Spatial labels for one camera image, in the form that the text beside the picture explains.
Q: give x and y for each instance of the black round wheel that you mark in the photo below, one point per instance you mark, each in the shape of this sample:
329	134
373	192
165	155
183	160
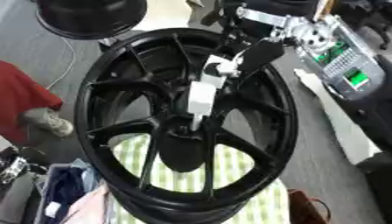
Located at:
86	18

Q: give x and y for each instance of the person's hand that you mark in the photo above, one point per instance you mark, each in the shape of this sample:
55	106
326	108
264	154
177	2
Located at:
48	121

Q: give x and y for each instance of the black spoked wheel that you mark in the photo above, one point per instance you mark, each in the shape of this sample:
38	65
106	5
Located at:
121	128

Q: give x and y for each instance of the person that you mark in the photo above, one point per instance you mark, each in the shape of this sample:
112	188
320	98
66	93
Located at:
20	93

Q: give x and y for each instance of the brown bag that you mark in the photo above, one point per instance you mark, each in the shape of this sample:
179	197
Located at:
305	208

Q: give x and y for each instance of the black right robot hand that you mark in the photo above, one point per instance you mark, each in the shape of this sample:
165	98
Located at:
261	54

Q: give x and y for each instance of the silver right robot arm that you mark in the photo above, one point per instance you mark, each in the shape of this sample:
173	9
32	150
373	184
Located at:
352	79

